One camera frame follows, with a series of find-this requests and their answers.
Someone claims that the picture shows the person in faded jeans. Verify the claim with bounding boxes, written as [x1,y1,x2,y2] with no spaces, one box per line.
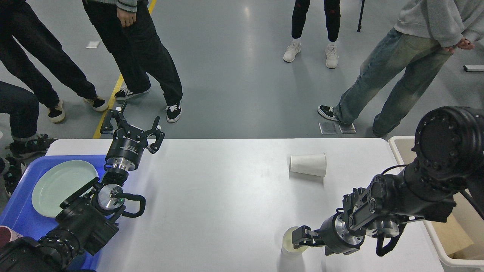
[318,0,484,137]

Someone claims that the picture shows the floor outlet plate right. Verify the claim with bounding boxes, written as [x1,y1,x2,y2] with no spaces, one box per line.
[339,124,357,134]

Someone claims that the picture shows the pink mug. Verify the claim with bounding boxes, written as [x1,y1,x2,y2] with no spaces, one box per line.
[0,226,23,248]

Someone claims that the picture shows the seated person dark jeans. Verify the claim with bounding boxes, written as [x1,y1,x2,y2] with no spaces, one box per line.
[0,82,56,197]

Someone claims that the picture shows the black tripod leg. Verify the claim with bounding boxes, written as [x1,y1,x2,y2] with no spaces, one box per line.
[357,0,365,33]

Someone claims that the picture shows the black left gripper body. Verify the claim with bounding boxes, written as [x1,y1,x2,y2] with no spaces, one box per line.
[105,134,147,170]

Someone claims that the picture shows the cardigan person right hand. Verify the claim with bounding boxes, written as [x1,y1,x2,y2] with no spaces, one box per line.
[116,8,137,28]

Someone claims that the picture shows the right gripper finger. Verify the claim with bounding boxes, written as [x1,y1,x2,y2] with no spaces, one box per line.
[292,226,322,249]

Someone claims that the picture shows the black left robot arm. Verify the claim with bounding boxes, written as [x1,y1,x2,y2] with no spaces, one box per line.
[1,104,165,272]

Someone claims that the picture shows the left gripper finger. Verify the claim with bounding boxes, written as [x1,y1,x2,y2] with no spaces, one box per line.
[141,116,165,154]
[100,102,130,139]

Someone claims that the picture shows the person in grey cardigan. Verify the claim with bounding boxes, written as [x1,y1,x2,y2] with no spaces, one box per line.
[83,0,183,123]

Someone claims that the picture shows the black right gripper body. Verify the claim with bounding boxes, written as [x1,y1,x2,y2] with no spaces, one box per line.
[318,213,365,256]

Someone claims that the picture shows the white floor label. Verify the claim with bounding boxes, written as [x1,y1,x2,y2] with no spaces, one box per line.
[86,41,101,49]

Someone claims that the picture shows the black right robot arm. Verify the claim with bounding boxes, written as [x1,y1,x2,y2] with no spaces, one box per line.
[289,106,484,257]

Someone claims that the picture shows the person in black trousers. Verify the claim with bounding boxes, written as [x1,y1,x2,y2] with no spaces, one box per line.
[0,0,108,123]

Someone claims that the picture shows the green plate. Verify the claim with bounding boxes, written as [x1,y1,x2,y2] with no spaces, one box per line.
[31,160,98,218]

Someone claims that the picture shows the floor outlet plate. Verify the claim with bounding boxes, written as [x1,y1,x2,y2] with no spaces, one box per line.
[318,122,338,135]
[339,124,357,134]

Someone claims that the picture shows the floor outlet plate left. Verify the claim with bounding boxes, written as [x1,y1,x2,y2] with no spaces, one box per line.
[318,122,338,135]

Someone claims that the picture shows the beige plastic bin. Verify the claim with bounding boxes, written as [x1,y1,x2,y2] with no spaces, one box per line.
[388,136,484,269]

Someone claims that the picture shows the brown paper bag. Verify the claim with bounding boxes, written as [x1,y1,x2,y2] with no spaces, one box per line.
[431,214,474,259]

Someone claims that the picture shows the white paper cup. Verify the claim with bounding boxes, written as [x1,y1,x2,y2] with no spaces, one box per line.
[289,153,327,178]
[281,227,309,258]

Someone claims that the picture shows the person with white sneakers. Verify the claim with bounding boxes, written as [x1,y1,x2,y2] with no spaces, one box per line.
[283,0,341,69]

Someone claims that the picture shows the blue plastic tray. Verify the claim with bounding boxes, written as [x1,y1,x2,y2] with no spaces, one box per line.
[0,155,110,272]

